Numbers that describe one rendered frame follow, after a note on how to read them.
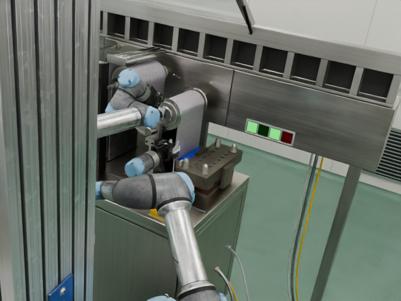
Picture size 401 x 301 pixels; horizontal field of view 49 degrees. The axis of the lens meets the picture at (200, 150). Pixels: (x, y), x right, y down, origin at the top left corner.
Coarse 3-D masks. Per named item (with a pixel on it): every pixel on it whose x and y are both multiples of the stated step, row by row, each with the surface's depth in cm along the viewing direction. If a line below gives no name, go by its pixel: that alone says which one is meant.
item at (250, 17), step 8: (128, 0) 232; (136, 0) 230; (240, 0) 185; (168, 8) 222; (176, 8) 220; (240, 8) 192; (248, 8) 195; (208, 16) 213; (216, 16) 211; (248, 16) 197; (248, 24) 197
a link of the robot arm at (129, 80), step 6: (126, 72) 166; (132, 72) 166; (120, 78) 166; (126, 78) 165; (132, 78) 165; (138, 78) 168; (120, 84) 166; (126, 84) 165; (132, 84) 166; (138, 84) 168; (144, 84) 173; (126, 90) 166; (132, 90) 167; (138, 90) 170; (144, 90) 173; (138, 96) 173
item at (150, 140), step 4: (160, 124) 199; (156, 128) 200; (160, 128) 200; (156, 132) 200; (160, 132) 201; (148, 136) 202; (152, 136) 203; (156, 136) 202; (160, 136) 202; (148, 140) 200; (152, 140) 199; (160, 140) 203; (148, 144) 201; (152, 144) 199; (148, 172) 209; (152, 172) 208
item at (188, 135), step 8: (192, 120) 210; (200, 120) 218; (184, 128) 205; (192, 128) 213; (200, 128) 221; (176, 136) 201; (184, 136) 208; (192, 136) 215; (184, 144) 210; (192, 144) 218; (184, 152) 213
